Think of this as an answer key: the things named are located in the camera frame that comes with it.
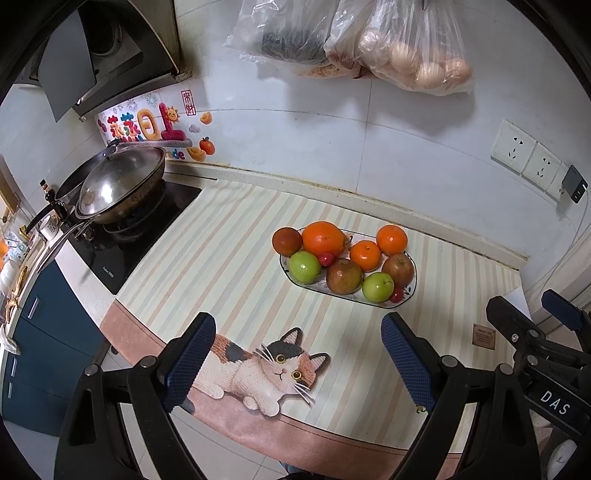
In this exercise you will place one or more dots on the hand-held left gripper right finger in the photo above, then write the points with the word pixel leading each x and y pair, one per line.
pixel 408 364

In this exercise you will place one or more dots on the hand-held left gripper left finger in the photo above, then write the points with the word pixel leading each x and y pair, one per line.
pixel 191 360

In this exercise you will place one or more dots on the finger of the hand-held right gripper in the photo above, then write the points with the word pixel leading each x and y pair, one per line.
pixel 561 308
pixel 508 318

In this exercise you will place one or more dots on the floral print plate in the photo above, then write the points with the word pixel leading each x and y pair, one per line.
pixel 409 291

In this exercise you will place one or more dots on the large red apple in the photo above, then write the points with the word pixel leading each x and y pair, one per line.
pixel 344 277

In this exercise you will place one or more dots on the brown round fruit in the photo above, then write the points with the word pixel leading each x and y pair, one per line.
pixel 286 241

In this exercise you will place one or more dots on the red cherry tomato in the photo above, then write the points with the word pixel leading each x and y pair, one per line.
pixel 327 259
pixel 396 295

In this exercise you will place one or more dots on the white shoe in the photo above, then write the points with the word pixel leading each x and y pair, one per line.
pixel 561 457

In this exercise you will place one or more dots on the green apple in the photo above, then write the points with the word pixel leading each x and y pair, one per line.
pixel 377 287
pixel 304 266

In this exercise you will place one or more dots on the striped cat print mat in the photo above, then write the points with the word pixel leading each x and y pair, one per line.
pixel 221 258

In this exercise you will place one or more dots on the small orange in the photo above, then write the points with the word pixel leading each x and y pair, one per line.
pixel 365 255

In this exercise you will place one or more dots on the black glass gas stove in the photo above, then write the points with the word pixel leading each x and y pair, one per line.
pixel 115 263

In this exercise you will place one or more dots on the black charger plug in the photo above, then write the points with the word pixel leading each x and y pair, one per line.
pixel 574 183

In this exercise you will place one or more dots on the blue cabinet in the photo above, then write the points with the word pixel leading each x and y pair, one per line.
pixel 41 332

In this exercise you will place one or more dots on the large orange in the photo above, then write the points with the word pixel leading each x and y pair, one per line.
pixel 323 237

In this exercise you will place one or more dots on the steel wok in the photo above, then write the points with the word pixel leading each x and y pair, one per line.
pixel 138 207

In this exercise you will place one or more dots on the white mug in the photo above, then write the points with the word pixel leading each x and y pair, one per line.
pixel 48 228

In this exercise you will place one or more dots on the steel wok lid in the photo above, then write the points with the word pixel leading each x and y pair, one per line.
pixel 115 180

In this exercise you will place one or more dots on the black frying pan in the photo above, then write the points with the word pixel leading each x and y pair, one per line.
pixel 69 184

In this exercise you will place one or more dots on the dark sauce bottle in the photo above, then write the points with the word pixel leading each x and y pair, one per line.
pixel 45 189

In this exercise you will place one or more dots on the plastic bag of eggs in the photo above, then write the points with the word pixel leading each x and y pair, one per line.
pixel 415 55

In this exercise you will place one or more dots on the plastic bag of reddish goods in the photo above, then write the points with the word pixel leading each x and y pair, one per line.
pixel 341 60

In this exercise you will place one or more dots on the range hood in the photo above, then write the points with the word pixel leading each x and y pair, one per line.
pixel 69 60

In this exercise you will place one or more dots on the plastic bag of dark goods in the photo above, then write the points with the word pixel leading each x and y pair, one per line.
pixel 291 41

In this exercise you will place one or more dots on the white wall socket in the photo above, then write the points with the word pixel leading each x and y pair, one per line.
pixel 545 166
pixel 512 145

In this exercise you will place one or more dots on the colourful wall stickers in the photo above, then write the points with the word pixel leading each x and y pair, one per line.
pixel 147 127

